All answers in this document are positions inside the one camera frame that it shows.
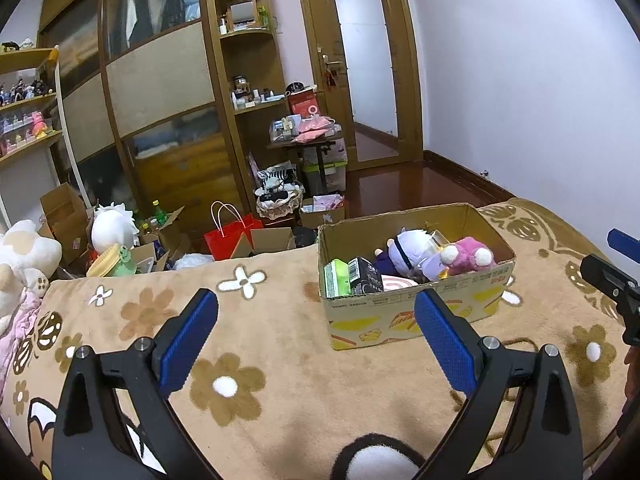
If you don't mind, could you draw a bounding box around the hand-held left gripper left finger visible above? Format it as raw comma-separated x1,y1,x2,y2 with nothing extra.
51,287,221,480

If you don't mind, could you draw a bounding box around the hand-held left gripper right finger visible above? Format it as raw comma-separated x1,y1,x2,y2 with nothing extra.
414,287,586,480

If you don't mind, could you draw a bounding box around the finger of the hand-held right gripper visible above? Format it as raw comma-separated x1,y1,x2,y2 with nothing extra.
607,228,640,264
580,254,640,346

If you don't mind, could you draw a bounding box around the pink bear plush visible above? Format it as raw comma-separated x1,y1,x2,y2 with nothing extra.
440,236,498,277

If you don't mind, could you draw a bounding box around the white and purple plush doll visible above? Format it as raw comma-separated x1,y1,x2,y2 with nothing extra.
374,229,448,283

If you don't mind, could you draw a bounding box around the black tissue pack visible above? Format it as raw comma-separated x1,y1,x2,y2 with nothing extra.
347,256,385,296

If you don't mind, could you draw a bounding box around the green tissue pack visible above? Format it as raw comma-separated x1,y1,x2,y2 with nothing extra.
323,258,351,298

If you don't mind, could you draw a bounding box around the pink swirl roll plush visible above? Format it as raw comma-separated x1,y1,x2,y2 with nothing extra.
382,274,421,292

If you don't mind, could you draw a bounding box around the beige floral blanket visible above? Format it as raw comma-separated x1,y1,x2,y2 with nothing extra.
0,197,640,480

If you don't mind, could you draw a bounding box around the red paper bag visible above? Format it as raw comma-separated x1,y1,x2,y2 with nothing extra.
204,201,263,262

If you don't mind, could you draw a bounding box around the green frog plush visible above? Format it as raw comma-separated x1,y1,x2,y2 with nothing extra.
86,243,137,278

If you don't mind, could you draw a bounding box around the brown cardboard box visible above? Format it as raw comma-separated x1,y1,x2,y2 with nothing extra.
39,182,93,266
231,227,297,260

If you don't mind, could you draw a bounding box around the white haired plush doll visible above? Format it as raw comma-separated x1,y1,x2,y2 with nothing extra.
91,202,141,256

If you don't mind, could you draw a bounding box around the woven basket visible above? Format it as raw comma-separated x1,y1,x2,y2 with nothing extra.
255,187,306,221

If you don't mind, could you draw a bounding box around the pale pink cloth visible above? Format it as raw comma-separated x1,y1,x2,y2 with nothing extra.
0,290,41,391

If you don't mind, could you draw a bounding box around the small cardboard box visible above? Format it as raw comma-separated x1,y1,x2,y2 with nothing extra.
299,194,347,230

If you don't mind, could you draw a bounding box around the zebra striped plush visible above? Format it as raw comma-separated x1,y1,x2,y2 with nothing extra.
257,162,301,191

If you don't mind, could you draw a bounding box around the cream plush toy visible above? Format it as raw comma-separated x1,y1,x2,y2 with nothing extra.
0,219,63,333

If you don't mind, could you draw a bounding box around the clear storage bin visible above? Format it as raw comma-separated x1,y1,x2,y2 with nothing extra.
300,152,349,196

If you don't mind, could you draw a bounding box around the small dark table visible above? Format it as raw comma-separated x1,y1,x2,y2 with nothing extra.
265,132,346,201

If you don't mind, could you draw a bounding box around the wooden corner shelf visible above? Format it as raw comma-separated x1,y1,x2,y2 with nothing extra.
210,0,321,211

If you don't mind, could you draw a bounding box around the white pole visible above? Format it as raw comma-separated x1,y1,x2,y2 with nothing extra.
52,45,93,208

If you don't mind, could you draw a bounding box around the wooden wardrobe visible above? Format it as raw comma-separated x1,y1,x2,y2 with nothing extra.
37,0,251,221

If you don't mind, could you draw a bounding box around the red box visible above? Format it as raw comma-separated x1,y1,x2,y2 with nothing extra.
287,89,321,118

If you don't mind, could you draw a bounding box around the wooden door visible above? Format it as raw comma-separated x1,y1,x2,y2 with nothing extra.
295,0,426,171

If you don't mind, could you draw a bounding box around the wooden wall shelf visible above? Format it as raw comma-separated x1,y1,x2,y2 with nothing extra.
0,47,63,166

